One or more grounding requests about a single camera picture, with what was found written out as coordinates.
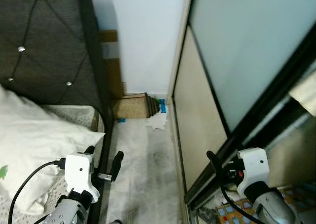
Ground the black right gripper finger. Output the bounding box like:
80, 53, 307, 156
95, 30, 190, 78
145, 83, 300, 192
206, 151, 223, 174

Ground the white pillow green tree print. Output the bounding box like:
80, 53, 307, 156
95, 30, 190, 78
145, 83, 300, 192
0, 85, 106, 216

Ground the white printed paper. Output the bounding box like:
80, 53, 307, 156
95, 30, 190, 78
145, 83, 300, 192
146, 110, 170, 131

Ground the white quilted mattress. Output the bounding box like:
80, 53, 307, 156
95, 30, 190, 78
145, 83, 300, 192
0, 104, 107, 224

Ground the colourful patterned floor mat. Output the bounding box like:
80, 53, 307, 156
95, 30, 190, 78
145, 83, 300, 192
197, 183, 316, 224

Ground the brown textured box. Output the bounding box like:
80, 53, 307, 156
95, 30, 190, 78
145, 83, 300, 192
111, 92, 162, 120

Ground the flat brown cardboard sheet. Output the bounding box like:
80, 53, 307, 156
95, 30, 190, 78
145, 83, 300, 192
98, 30, 125, 99

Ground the white hanging garment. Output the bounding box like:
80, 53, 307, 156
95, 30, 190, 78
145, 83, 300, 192
289, 72, 316, 117

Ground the wardrobe sliding door frosted glass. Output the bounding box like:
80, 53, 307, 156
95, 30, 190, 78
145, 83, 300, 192
169, 0, 316, 207

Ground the dark grey tufted headboard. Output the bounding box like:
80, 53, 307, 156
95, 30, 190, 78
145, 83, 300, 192
0, 0, 115, 135

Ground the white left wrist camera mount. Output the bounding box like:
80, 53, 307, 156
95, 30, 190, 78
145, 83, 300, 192
64, 153, 99, 203

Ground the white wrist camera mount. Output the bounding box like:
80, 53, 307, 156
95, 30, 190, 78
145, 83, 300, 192
64, 153, 99, 203
237, 148, 271, 197

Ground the dark bed frame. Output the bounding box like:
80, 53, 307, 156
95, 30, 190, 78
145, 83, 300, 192
91, 115, 117, 224

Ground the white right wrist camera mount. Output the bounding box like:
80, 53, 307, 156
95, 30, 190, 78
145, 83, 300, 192
237, 148, 271, 197

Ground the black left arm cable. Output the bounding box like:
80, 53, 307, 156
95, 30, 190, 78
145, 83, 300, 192
7, 159, 67, 224

